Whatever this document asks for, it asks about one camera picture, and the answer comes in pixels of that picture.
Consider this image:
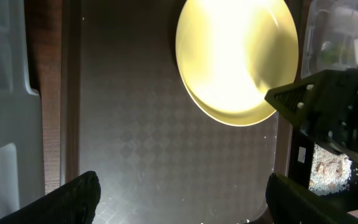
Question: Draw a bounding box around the black waste tray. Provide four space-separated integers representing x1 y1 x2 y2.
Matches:
288 131 358 212

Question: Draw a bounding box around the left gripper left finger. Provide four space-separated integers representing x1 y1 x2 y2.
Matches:
0 171 101 224

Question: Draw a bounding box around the pile of rice waste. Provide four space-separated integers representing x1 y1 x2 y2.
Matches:
308 144 352 196

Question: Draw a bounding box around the grey plastic dish rack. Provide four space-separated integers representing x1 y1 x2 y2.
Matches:
0 0 45 218

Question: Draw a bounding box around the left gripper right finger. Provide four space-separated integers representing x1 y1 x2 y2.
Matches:
265 172 358 224

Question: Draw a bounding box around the yellow round plate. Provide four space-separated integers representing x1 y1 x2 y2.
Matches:
175 0 298 126

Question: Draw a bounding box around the dark brown serving tray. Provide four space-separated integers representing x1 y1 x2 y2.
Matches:
62 0 285 223

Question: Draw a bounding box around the clear plastic bin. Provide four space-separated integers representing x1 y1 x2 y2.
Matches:
301 0 358 78

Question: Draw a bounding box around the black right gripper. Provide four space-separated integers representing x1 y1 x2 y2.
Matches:
265 68 358 163

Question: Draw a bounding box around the green food scrap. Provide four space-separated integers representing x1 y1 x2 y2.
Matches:
319 46 343 65

